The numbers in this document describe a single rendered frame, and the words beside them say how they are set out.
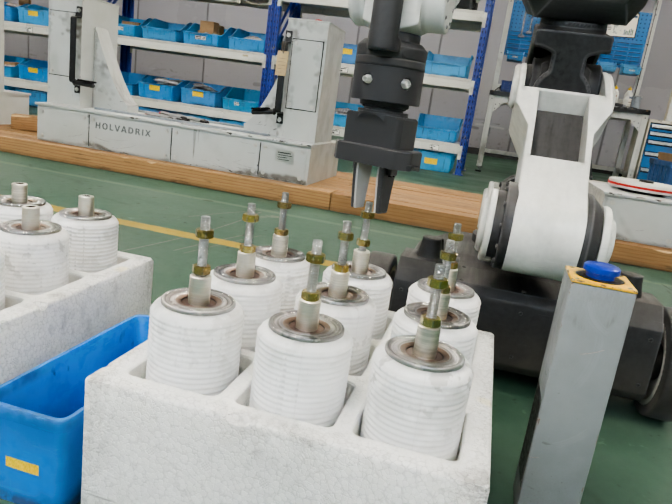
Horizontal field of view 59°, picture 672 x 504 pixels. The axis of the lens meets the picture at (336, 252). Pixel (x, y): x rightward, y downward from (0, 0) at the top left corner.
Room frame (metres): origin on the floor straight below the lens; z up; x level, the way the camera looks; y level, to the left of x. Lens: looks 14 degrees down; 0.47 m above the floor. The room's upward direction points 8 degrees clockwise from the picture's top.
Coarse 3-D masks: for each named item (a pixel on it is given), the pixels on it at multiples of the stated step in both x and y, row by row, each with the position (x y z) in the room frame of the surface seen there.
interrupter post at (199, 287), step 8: (192, 280) 0.57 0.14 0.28; (200, 280) 0.57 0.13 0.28; (208, 280) 0.58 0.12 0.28; (192, 288) 0.57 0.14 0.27; (200, 288) 0.57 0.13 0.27; (208, 288) 0.58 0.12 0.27; (192, 296) 0.57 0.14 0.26; (200, 296) 0.57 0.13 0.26; (208, 296) 0.58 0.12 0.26; (192, 304) 0.57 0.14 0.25; (200, 304) 0.57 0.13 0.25; (208, 304) 0.58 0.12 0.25
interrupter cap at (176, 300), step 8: (184, 288) 0.61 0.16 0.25; (168, 296) 0.58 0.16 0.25; (176, 296) 0.58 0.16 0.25; (184, 296) 0.59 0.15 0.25; (216, 296) 0.60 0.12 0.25; (224, 296) 0.60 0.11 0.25; (168, 304) 0.55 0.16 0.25; (176, 304) 0.56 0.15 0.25; (184, 304) 0.57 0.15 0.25; (216, 304) 0.58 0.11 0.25; (224, 304) 0.58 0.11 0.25; (232, 304) 0.58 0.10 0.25; (176, 312) 0.55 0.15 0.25; (184, 312) 0.54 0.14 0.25; (192, 312) 0.54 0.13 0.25; (200, 312) 0.55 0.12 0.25; (208, 312) 0.55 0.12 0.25; (216, 312) 0.55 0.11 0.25; (224, 312) 0.56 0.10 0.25
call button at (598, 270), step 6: (588, 264) 0.67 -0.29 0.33; (594, 264) 0.67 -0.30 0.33; (600, 264) 0.68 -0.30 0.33; (606, 264) 0.68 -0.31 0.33; (588, 270) 0.67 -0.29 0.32; (594, 270) 0.66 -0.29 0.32; (600, 270) 0.66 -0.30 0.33; (606, 270) 0.66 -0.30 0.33; (612, 270) 0.66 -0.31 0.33; (618, 270) 0.66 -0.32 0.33; (594, 276) 0.67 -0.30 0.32; (600, 276) 0.66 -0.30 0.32; (606, 276) 0.66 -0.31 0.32; (612, 276) 0.66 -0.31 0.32; (618, 276) 0.66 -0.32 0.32
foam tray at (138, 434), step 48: (384, 336) 0.74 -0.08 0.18; (480, 336) 0.79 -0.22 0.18; (96, 384) 0.52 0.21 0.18; (144, 384) 0.53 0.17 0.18; (240, 384) 0.55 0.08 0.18; (480, 384) 0.63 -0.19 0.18; (96, 432) 0.52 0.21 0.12; (144, 432) 0.51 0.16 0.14; (192, 432) 0.50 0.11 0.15; (240, 432) 0.49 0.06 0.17; (288, 432) 0.48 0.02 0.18; (336, 432) 0.49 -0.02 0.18; (480, 432) 0.53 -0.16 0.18; (96, 480) 0.52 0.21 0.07; (144, 480) 0.51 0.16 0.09; (192, 480) 0.50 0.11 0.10; (240, 480) 0.49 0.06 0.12; (288, 480) 0.48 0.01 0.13; (336, 480) 0.47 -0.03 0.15; (384, 480) 0.46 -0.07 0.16; (432, 480) 0.45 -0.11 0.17; (480, 480) 0.45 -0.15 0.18
